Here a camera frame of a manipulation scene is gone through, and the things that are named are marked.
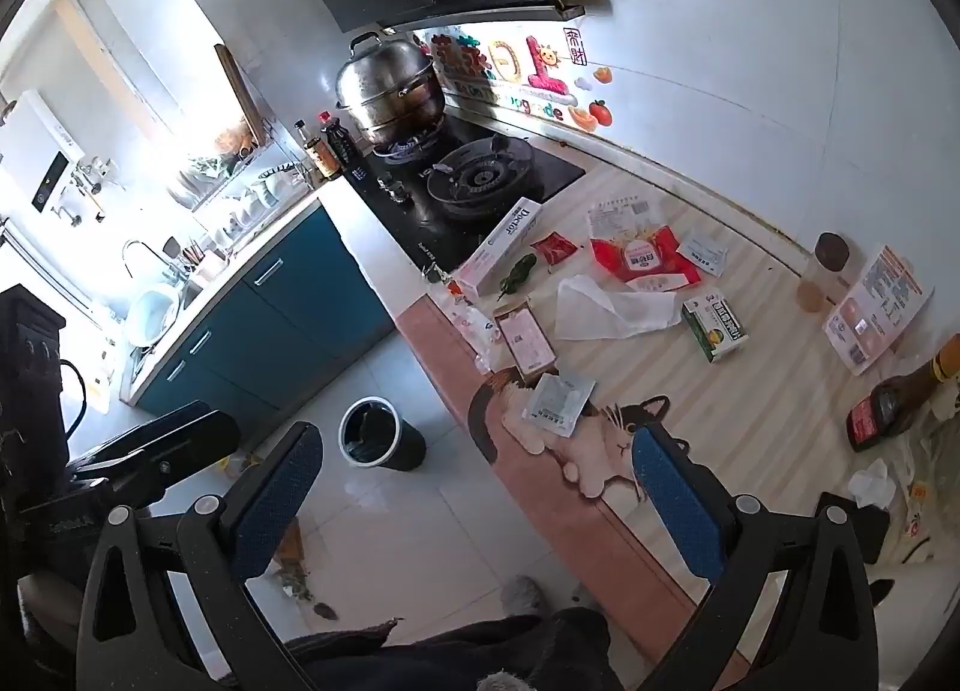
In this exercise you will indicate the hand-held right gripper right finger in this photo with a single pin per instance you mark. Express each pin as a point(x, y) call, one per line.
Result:
point(675, 511)

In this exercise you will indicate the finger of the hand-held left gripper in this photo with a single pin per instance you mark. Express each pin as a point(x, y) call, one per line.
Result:
point(195, 425)
point(169, 472)

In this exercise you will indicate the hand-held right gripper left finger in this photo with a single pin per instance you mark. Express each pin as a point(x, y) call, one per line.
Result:
point(274, 503)

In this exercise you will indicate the black trash bin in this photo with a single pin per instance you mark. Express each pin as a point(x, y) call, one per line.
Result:
point(382, 436)

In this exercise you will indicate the red and white snack bag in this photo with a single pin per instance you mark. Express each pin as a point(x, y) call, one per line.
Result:
point(645, 252)

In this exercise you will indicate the white paper sachet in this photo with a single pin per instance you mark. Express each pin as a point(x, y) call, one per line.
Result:
point(705, 252)

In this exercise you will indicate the white basin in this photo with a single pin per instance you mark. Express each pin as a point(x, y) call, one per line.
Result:
point(154, 316)

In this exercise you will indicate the teal kitchen cabinet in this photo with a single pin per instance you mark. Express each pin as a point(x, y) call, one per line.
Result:
point(277, 316)

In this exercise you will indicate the cat printed counter mat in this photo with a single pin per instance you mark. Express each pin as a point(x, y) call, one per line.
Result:
point(765, 406)

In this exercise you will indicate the silver foil sachet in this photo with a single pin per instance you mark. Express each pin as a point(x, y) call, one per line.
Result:
point(559, 402)

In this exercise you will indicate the utensil holder with chopsticks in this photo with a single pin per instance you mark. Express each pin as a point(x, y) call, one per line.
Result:
point(202, 257)

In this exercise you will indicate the grey furry slipper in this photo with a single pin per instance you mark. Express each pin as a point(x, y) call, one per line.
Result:
point(523, 593)

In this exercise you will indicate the chrome sink faucet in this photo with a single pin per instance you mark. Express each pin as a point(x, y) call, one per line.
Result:
point(139, 252)

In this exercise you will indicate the green and white medicine box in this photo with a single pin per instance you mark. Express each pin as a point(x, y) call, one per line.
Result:
point(716, 327)

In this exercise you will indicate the pink flat box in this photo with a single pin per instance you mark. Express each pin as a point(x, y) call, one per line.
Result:
point(525, 338)

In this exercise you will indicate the metal dish rack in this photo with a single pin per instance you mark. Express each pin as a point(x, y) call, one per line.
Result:
point(240, 196)

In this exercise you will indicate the dark sauce bottle yellow cap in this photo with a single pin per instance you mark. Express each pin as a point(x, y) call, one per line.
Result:
point(889, 406)

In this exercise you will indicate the white water heater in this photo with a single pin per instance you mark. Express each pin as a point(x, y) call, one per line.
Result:
point(41, 151)

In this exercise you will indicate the person's dark pants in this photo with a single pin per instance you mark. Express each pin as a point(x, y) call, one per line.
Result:
point(465, 653)

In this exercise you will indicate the translucent plastic bag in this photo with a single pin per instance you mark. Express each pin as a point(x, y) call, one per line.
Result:
point(930, 488)

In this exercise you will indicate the clear plastic wrapper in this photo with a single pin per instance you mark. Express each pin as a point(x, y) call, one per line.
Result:
point(472, 323)

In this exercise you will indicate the clear jar with brown lid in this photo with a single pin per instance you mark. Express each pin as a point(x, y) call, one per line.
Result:
point(823, 271)

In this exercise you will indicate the green pepper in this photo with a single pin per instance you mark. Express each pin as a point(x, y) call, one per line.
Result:
point(517, 275)

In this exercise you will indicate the small red sachet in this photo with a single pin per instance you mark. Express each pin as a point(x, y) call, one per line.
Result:
point(553, 248)

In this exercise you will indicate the brown glass condiment bottle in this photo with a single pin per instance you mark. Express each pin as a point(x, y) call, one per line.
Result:
point(319, 155)

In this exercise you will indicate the black gas stove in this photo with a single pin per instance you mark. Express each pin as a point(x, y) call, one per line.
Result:
point(420, 211)

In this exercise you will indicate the long white toothpaste box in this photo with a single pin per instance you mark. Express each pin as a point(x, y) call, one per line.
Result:
point(499, 248)

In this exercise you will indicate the dark soy sauce bottle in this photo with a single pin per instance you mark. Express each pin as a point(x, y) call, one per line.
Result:
point(341, 144)

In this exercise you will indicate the wooden cutting board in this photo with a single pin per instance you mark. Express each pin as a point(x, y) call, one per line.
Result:
point(244, 95)

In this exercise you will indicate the steel steamer pot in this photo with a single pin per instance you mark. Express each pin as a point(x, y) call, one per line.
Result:
point(390, 95)

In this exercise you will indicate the group of colourful wall stickers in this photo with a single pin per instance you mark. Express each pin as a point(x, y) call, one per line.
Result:
point(525, 72)

